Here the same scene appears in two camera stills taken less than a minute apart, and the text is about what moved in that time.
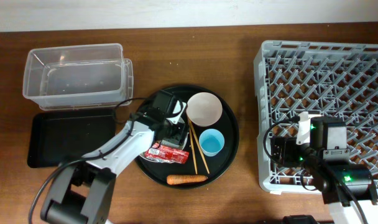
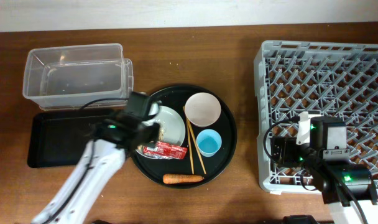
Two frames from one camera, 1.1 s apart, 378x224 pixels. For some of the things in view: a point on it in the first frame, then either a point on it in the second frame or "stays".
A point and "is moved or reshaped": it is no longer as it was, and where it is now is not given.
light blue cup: x=211 y=141 stays
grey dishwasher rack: x=342 y=81 stays
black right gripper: x=288 y=143 stays
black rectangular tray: x=56 y=136 stays
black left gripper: x=180 y=132 → x=154 y=129
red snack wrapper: x=160 y=152 is moved or reshaped
